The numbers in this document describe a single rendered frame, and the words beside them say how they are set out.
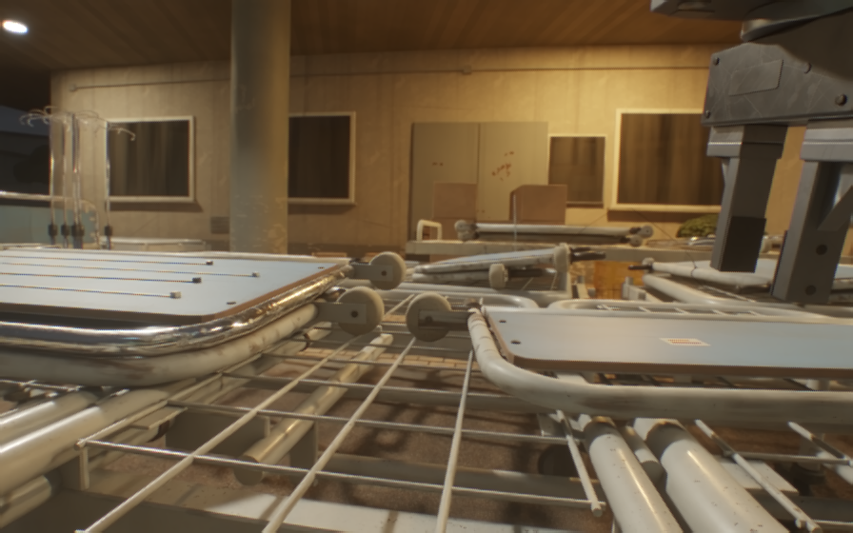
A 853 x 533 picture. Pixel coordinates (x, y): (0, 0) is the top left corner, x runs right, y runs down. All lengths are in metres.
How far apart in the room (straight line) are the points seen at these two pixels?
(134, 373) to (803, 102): 0.48
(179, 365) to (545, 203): 3.78
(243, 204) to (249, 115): 0.91
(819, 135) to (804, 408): 0.19
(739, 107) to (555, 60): 6.55
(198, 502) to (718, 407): 0.36
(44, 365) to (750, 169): 0.55
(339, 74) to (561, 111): 3.28
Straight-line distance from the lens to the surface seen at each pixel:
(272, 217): 4.90
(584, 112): 6.71
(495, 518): 1.13
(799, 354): 0.53
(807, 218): 0.31
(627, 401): 0.34
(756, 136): 0.37
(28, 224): 3.01
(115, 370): 0.42
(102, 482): 0.40
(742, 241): 0.37
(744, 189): 0.37
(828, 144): 0.31
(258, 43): 5.22
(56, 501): 0.41
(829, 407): 0.42
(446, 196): 3.93
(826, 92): 0.30
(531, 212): 4.01
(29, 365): 0.47
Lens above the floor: 0.63
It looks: 4 degrees down
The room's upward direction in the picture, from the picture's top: 2 degrees clockwise
